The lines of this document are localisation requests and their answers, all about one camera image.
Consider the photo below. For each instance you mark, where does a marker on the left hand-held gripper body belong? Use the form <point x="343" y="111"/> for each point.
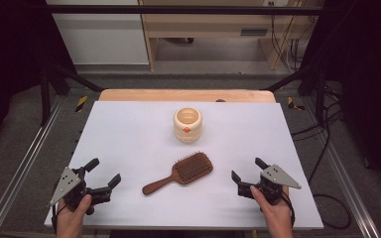
<point x="68" y="183"/>

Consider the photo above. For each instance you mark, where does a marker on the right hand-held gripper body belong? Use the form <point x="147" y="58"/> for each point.
<point x="274" y="177"/>

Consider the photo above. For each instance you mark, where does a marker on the brown wooden paddle hairbrush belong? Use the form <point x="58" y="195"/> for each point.
<point x="188" y="170"/>

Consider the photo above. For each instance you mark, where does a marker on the cream ceramic cup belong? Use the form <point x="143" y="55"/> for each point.
<point x="187" y="130"/>

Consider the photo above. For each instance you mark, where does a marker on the person's left hand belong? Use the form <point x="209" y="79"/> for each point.
<point x="71" y="219"/>

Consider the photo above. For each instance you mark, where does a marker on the person's right hand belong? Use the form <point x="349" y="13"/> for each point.
<point x="276" y="216"/>

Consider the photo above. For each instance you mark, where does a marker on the white table cover sheet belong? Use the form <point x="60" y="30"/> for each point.
<point x="165" y="148"/>

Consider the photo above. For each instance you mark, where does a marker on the yellow black tape strip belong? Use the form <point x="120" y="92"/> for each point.
<point x="292" y="104"/>
<point x="81" y="103"/>

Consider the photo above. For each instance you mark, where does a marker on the light wooden table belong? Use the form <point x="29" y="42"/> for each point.
<point x="165" y="95"/>

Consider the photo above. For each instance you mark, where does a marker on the white cabinet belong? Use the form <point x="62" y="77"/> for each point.
<point x="102" y="39"/>

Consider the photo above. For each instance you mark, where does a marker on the dark curtain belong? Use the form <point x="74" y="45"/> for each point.
<point x="367" y="82"/>
<point x="10" y="66"/>

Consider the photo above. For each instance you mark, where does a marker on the light wooden desk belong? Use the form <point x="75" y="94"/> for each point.
<point x="211" y="23"/>

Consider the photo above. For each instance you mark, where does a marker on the aluminium floor rail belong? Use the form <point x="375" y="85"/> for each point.
<point x="347" y="185"/>
<point x="23" y="162"/>

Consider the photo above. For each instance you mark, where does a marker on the black metal frame strut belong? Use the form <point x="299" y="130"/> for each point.
<point x="45" y="95"/>
<point x="319" y="95"/>

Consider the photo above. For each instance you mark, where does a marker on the black horizontal frame bar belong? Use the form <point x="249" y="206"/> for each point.
<point x="178" y="9"/>

